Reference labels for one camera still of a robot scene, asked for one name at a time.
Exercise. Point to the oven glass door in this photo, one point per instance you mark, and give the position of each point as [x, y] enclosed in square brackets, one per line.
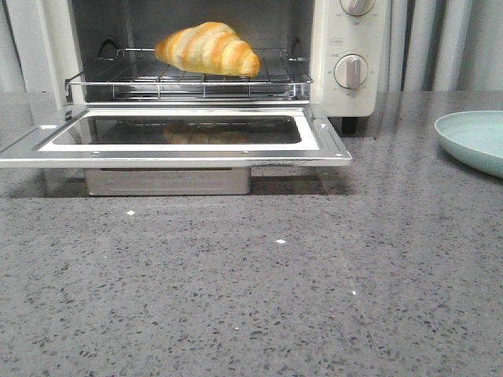
[151, 136]

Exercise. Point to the golden croissant bread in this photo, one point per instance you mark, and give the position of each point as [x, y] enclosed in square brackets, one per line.
[210, 48]

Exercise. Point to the lower cream oven knob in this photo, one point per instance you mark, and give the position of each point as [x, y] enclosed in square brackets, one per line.
[351, 71]

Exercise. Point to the cream oven knob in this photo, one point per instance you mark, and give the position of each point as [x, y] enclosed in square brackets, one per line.
[351, 71]
[357, 7]

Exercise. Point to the cream Toshiba toaster oven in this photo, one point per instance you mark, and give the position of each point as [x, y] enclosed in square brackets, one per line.
[58, 39]

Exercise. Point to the upper cream oven knob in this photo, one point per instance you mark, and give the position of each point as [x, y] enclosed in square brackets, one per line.
[357, 7]

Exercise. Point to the light green plate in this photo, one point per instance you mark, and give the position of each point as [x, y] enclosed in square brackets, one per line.
[474, 138]

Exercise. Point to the grey window curtain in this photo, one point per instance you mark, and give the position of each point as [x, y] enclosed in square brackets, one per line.
[442, 45]

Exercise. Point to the wire oven rack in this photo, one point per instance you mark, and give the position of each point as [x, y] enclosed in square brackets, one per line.
[136, 75]

